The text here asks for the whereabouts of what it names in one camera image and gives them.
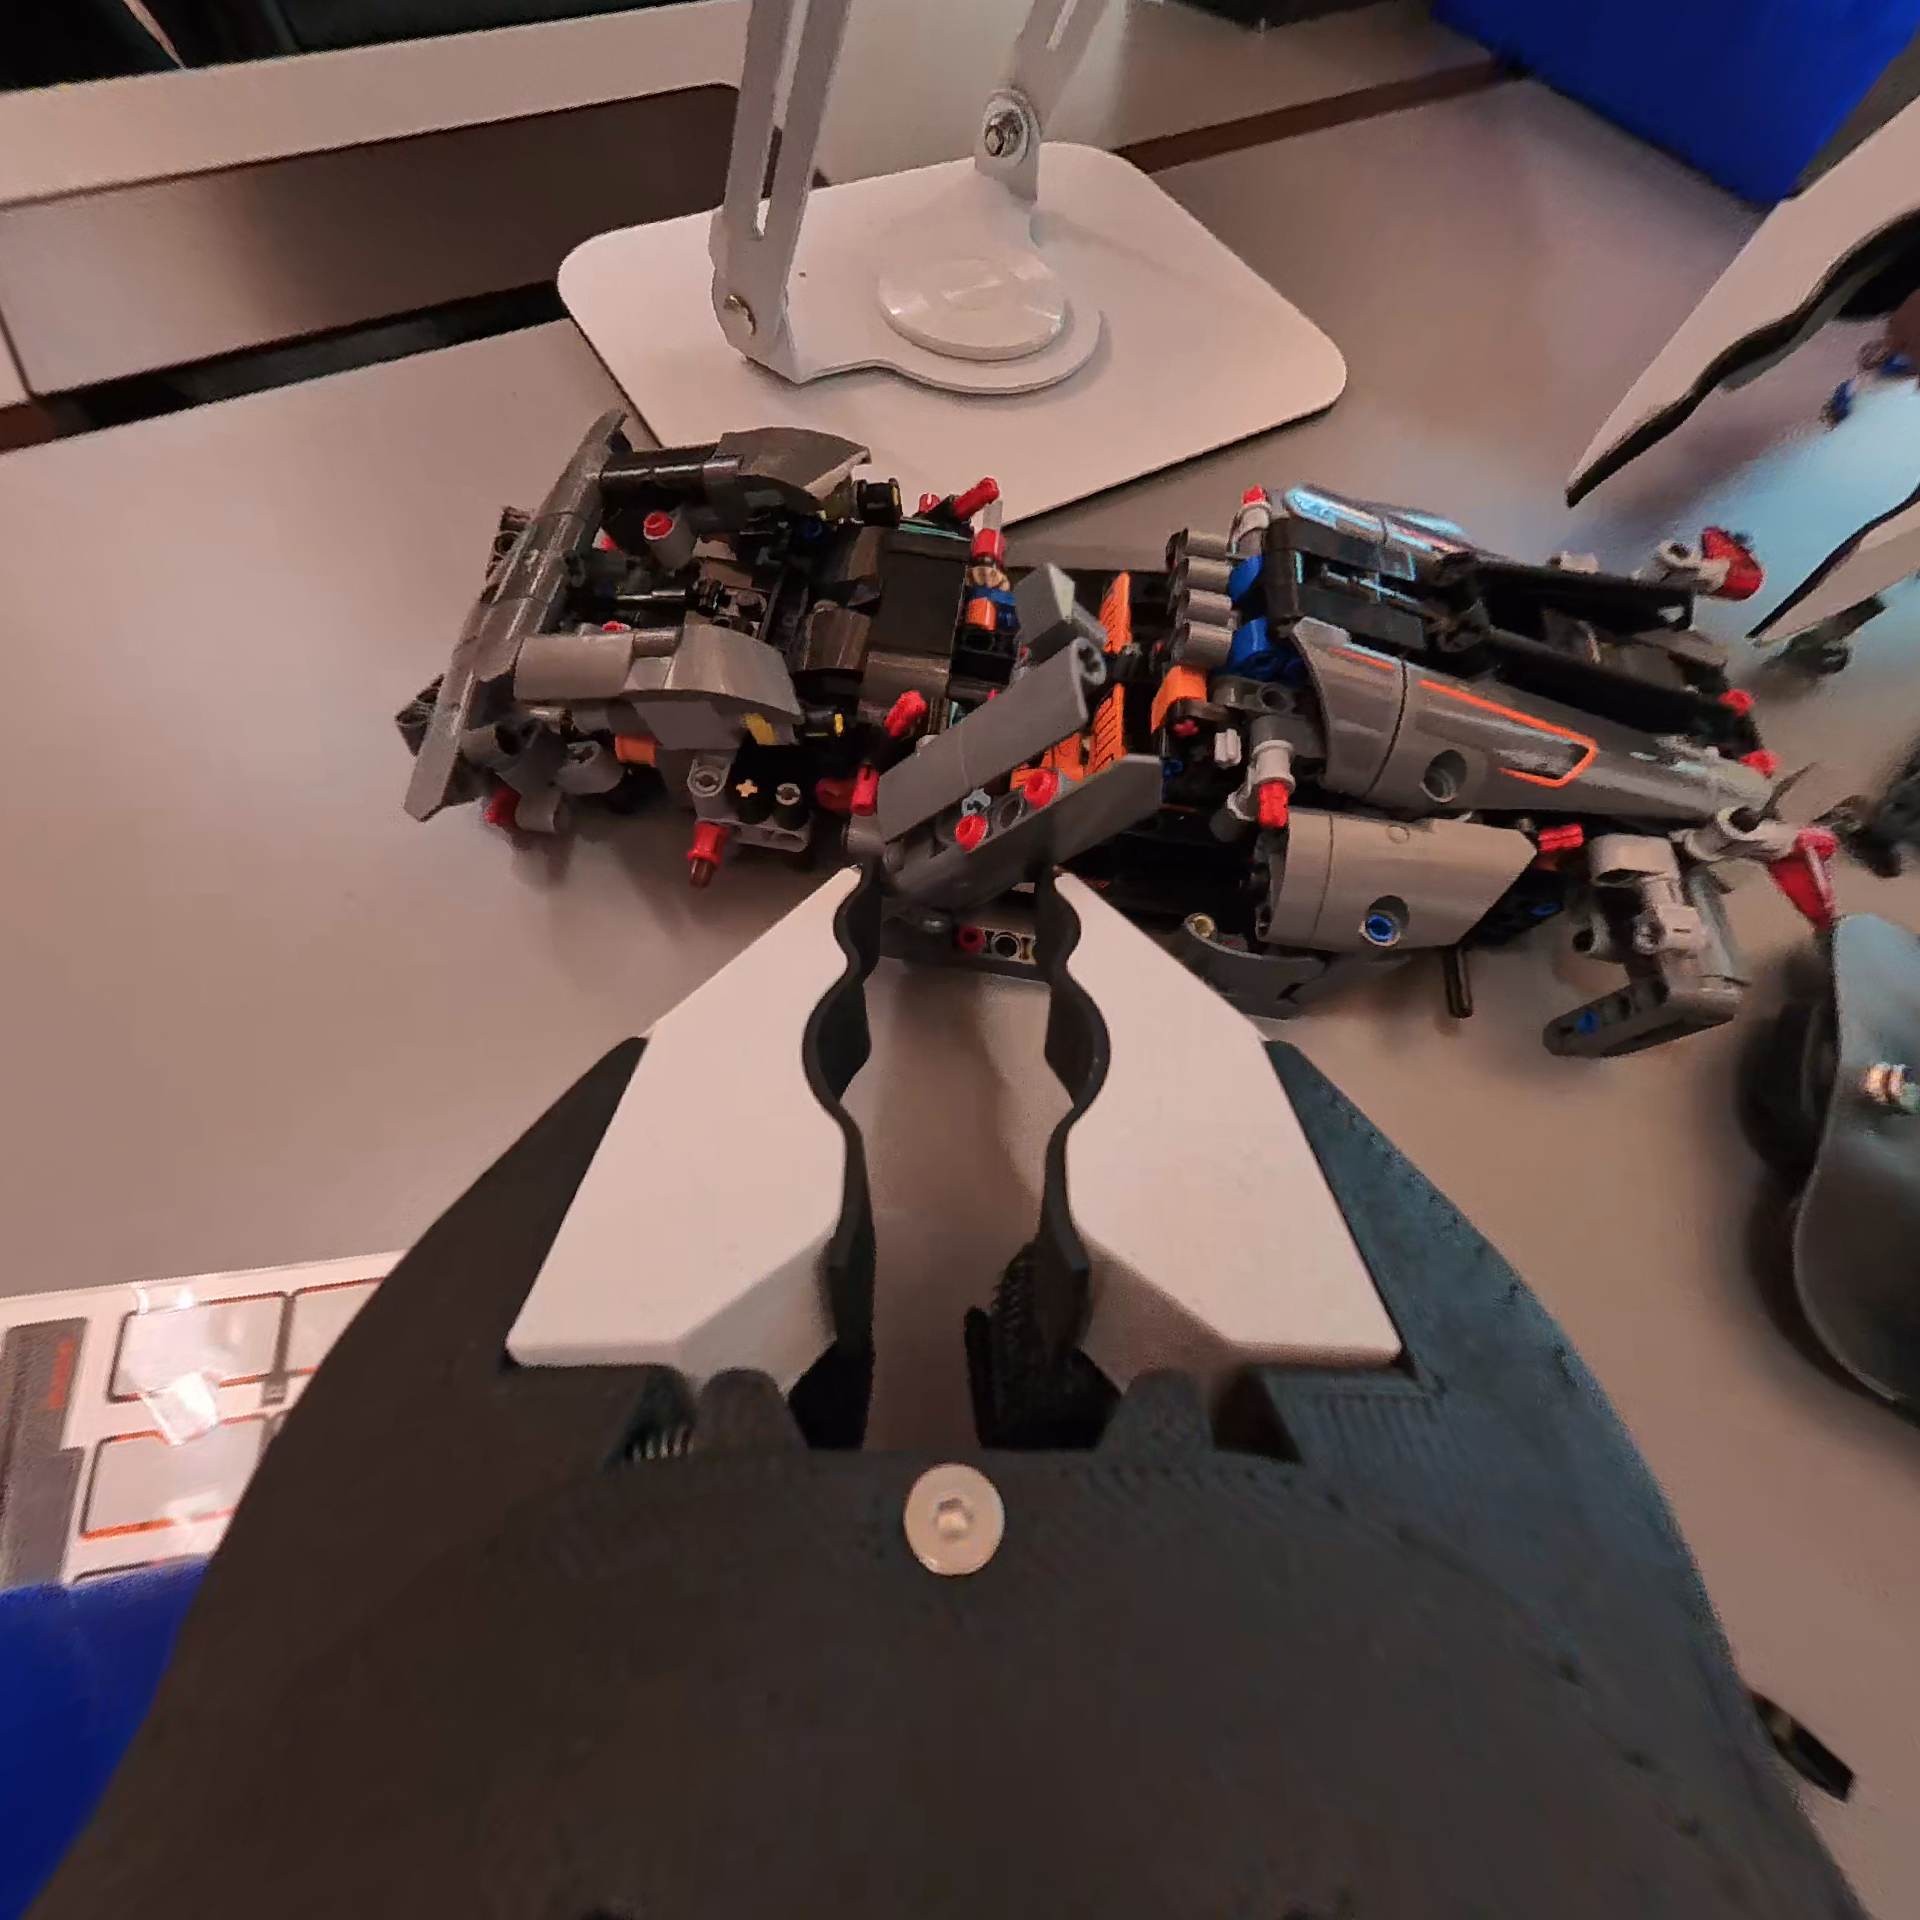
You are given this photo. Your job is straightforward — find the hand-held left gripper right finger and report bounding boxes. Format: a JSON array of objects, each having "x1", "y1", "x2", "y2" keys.
[{"x1": 960, "y1": 865, "x2": 1408, "y2": 1452}]

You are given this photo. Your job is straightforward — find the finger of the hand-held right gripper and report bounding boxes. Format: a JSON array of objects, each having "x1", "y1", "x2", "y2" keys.
[
  {"x1": 1564, "y1": 81, "x2": 1920, "y2": 508},
  {"x1": 1744, "y1": 477, "x2": 1920, "y2": 647}
]

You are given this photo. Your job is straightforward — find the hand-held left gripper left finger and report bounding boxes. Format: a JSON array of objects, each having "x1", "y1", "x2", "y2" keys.
[{"x1": 503, "y1": 865, "x2": 881, "y2": 1452}]

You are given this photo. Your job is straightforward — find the grey lego car model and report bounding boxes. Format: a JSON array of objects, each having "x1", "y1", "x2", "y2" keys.
[{"x1": 399, "y1": 407, "x2": 1848, "y2": 1059}]

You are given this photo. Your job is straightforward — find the grey lego panel assembly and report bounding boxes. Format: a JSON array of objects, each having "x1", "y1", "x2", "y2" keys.
[{"x1": 844, "y1": 631, "x2": 1169, "y2": 920}]

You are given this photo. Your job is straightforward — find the lego sticker sheet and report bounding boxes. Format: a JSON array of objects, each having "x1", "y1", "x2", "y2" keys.
[{"x1": 0, "y1": 1275, "x2": 404, "y2": 1593}]

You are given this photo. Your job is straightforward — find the blue plastic bin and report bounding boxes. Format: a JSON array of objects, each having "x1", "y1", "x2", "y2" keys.
[
  {"x1": 1431, "y1": 0, "x2": 1920, "y2": 208},
  {"x1": 0, "y1": 1559, "x2": 212, "y2": 1920}
]

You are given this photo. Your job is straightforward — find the white desk lamp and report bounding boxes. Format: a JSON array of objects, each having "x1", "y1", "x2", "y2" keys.
[{"x1": 559, "y1": 0, "x2": 1346, "y2": 527}]

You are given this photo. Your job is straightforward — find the grey desk cable flap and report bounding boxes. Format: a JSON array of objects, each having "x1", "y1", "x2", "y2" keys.
[{"x1": 0, "y1": 81, "x2": 752, "y2": 399}]

